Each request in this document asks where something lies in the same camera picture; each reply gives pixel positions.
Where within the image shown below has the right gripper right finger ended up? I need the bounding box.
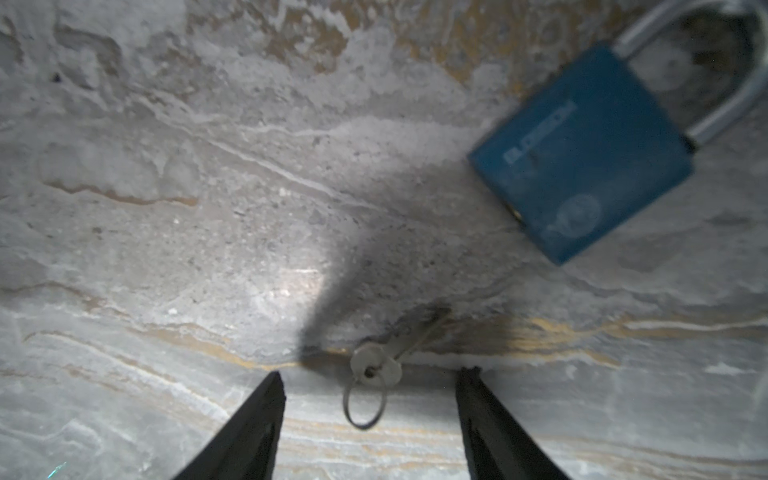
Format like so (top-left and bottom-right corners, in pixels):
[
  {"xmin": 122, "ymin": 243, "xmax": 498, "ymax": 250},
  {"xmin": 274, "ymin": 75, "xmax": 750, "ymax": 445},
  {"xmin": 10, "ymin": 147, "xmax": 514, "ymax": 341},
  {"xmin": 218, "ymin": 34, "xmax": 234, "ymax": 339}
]
[{"xmin": 456, "ymin": 367, "xmax": 568, "ymax": 480}]

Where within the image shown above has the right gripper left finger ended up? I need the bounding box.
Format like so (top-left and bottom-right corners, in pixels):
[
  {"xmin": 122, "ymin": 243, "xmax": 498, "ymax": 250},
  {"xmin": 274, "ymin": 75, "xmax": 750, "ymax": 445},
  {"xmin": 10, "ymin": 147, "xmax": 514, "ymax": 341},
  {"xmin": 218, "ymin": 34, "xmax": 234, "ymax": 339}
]
[{"xmin": 175, "ymin": 371, "xmax": 286, "ymax": 480}]

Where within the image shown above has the silver key with ring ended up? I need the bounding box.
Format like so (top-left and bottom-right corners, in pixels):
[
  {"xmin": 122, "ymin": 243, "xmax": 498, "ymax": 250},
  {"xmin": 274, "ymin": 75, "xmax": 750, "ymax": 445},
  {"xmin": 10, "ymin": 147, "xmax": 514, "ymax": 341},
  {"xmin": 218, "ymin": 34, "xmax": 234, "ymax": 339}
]
[{"xmin": 342, "ymin": 305, "xmax": 452, "ymax": 431}]

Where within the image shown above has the blue padlock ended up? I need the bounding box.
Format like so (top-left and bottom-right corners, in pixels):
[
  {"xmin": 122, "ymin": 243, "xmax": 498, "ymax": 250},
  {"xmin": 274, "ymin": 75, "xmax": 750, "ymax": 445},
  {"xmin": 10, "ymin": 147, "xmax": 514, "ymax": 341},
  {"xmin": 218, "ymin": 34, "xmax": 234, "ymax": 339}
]
[{"xmin": 468, "ymin": 1, "xmax": 767, "ymax": 265}]

